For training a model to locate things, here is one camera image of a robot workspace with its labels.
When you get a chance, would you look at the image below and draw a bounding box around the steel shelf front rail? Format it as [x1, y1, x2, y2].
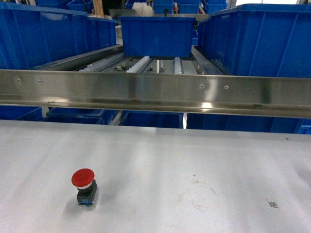
[0, 70, 311, 118]

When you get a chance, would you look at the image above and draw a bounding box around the large blue bin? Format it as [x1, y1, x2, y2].
[0, 2, 117, 69]
[198, 4, 311, 78]

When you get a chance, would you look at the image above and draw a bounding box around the blue bin centre shelf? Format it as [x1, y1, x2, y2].
[119, 17, 196, 57]

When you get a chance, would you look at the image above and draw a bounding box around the white roller track left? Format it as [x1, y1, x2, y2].
[126, 56, 152, 73]

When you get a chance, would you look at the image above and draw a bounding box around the white roller track right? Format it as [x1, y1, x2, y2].
[173, 57, 182, 74]

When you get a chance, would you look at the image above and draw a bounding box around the white roller track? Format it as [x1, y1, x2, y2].
[173, 57, 182, 74]
[126, 56, 152, 73]

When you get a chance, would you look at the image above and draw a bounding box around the red mushroom push button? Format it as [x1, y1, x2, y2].
[71, 168, 98, 207]

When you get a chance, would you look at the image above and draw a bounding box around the large blue bin right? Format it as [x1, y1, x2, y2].
[198, 4, 311, 78]

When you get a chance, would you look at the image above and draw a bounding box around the large blue bin left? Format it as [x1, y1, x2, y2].
[0, 2, 117, 69]

